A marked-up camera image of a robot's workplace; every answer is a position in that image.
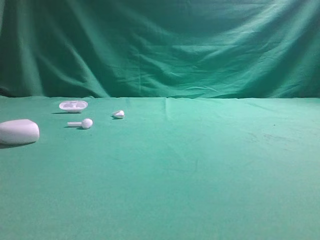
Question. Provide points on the white open earbud case tray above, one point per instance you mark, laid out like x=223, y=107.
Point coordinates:
x=73, y=106

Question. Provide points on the white stemmed earbud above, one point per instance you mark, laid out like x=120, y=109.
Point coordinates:
x=85, y=124

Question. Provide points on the white earbud case lid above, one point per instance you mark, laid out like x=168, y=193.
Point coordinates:
x=19, y=132

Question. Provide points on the small white earbud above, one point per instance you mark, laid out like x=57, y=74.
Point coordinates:
x=119, y=114

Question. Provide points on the green cloth backdrop and tablecover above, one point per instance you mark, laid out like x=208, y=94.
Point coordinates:
x=221, y=134

